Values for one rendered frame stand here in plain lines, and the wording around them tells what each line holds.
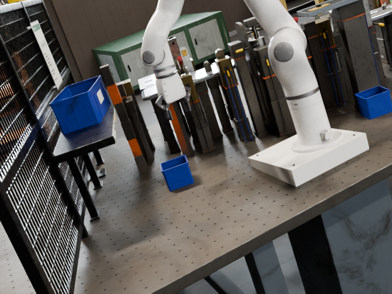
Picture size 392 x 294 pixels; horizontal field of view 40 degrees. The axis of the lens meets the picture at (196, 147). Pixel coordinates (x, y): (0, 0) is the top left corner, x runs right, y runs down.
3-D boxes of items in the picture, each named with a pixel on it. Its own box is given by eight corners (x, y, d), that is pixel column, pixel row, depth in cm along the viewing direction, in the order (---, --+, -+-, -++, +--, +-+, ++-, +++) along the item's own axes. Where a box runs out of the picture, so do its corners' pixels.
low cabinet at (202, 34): (195, 52, 939) (182, 14, 918) (235, 54, 800) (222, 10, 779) (105, 87, 890) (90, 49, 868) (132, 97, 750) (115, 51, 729)
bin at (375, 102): (383, 105, 224) (378, 85, 221) (395, 111, 214) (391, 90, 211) (358, 114, 223) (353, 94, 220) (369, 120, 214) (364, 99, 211)
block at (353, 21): (376, 99, 233) (353, -4, 218) (385, 103, 225) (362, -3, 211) (354, 107, 232) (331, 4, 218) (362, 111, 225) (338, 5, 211)
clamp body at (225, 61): (251, 133, 245) (227, 54, 233) (257, 140, 234) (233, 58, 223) (238, 138, 245) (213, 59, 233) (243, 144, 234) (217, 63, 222)
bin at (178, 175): (192, 174, 221) (185, 154, 218) (195, 182, 211) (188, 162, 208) (166, 183, 220) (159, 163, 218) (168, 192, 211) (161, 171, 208)
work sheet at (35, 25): (63, 81, 262) (37, 19, 253) (58, 90, 241) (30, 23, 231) (59, 83, 262) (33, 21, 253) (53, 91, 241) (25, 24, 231)
